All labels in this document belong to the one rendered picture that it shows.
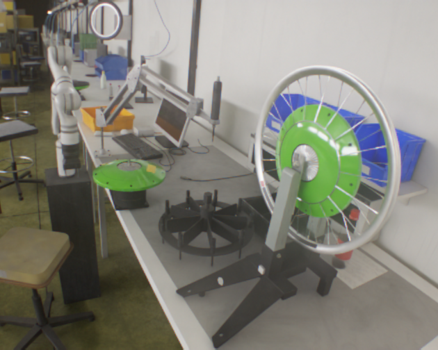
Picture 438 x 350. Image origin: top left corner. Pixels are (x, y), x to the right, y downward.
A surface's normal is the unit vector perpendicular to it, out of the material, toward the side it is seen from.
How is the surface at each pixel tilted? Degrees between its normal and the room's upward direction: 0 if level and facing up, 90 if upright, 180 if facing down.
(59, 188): 90
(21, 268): 0
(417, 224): 90
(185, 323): 0
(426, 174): 90
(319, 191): 97
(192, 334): 0
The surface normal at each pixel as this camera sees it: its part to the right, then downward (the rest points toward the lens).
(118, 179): 0.03, -0.71
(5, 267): 0.08, -0.91
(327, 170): -0.75, 0.18
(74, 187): 0.44, 0.40
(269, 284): -0.18, -0.82
